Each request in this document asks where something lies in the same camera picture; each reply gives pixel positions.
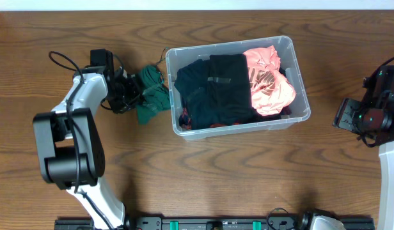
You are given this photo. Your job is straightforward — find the green garment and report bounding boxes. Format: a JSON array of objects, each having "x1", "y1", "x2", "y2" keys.
[{"x1": 136, "y1": 48, "x2": 171, "y2": 125}]

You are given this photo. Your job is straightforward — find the red plaid flannel shirt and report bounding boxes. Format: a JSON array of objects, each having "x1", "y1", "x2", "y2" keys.
[{"x1": 178, "y1": 107, "x2": 292, "y2": 131}]

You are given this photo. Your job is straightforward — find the dark navy garment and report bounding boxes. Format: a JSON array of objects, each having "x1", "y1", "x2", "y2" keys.
[{"x1": 175, "y1": 59, "x2": 241, "y2": 130}]

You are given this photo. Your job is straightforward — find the pink printed t-shirt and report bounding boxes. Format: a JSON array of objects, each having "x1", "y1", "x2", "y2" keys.
[{"x1": 244, "y1": 45, "x2": 296, "y2": 116}]

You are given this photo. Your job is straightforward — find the black taped garment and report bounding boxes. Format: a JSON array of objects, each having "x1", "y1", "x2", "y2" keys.
[{"x1": 207, "y1": 54, "x2": 253, "y2": 125}]

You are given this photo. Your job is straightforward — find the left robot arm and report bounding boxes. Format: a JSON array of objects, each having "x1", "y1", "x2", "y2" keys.
[{"x1": 33, "y1": 49, "x2": 141, "y2": 229}]

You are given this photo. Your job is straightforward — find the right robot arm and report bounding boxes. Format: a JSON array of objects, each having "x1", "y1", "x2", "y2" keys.
[{"x1": 295, "y1": 57, "x2": 394, "y2": 229}]

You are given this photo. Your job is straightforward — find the clear plastic storage bin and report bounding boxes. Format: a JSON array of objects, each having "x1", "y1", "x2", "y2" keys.
[{"x1": 165, "y1": 36, "x2": 311, "y2": 141}]

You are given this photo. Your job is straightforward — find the black mounting rail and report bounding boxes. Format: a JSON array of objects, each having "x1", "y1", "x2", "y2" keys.
[{"x1": 54, "y1": 207, "x2": 375, "y2": 230}]

